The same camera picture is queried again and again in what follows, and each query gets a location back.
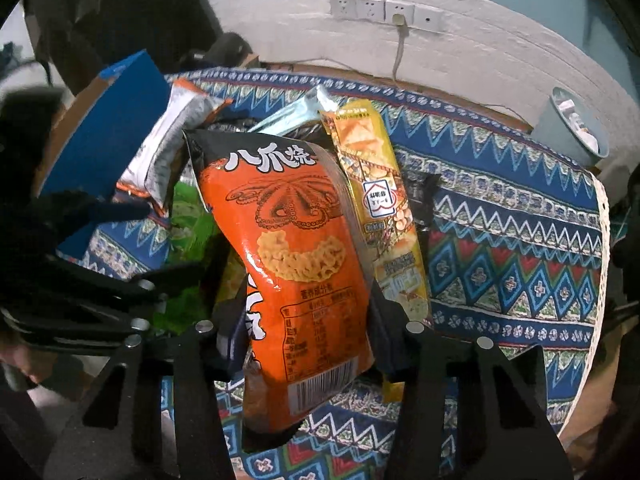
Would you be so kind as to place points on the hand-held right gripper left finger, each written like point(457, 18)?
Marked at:
point(227, 332)

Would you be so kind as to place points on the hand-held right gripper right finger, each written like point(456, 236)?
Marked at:
point(386, 335)

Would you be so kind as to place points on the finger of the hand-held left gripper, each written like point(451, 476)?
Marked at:
point(100, 212)
point(100, 305)

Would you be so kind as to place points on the blue cardboard box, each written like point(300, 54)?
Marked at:
point(110, 125)

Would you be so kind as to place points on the orange snack packet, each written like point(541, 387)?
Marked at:
point(295, 220)

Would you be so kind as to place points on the yellow snack packet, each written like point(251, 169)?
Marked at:
point(380, 180)

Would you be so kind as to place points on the green snack packet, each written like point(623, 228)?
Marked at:
point(190, 230)

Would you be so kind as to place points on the white grey snack packet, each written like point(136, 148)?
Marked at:
point(170, 135)

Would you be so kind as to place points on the black snack packet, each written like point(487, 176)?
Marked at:
point(417, 195)

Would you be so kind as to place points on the blue patterned tablecloth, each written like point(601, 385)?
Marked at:
point(500, 240)

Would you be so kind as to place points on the dark furniture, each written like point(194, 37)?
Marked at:
point(125, 10)

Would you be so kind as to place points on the black round object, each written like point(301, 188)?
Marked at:
point(230, 50)

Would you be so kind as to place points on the light blue snack packet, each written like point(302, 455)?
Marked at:
point(290, 115)

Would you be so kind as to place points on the grey trash bin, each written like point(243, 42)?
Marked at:
point(560, 130)

